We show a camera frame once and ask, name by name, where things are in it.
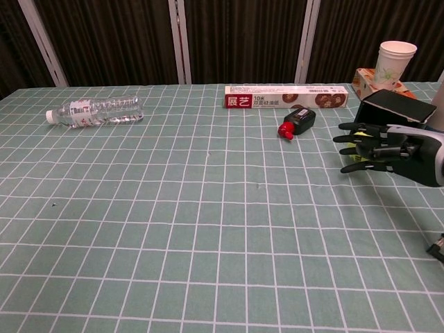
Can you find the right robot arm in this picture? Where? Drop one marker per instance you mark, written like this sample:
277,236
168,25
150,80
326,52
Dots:
437,247

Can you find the yellow tennis ball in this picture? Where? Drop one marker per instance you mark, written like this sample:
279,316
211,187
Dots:
360,136

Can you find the clear plastic water bottle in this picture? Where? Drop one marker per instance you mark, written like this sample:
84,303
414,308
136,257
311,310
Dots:
100,112

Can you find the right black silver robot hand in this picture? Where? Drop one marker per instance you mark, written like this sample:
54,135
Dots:
416,156

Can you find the orange snack box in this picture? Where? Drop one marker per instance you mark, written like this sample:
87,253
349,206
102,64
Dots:
362,83

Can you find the green checkered tablecloth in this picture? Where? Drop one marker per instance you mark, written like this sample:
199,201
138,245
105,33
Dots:
208,225

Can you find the long white baking paper box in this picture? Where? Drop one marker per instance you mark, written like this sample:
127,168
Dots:
295,97

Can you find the white paper cup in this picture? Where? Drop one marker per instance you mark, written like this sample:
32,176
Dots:
392,66

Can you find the white frame post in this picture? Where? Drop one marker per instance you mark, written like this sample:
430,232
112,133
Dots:
180,41
43,41
307,41

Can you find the black ink bottle red cap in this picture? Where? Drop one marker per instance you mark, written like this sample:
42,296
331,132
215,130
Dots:
301,119

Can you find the black open box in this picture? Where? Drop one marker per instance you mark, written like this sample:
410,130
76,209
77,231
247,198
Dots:
399,105

